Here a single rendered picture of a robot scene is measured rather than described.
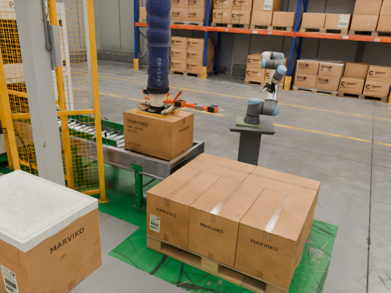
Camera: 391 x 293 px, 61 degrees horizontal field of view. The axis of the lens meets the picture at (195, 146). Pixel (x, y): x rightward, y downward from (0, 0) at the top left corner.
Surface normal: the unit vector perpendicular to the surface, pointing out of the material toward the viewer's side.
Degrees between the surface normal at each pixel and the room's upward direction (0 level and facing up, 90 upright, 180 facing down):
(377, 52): 90
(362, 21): 90
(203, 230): 90
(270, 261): 90
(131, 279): 0
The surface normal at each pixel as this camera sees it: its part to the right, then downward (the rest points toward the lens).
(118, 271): 0.04, -0.93
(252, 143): -0.13, 0.36
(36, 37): 0.88, 0.21
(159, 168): -0.47, 0.30
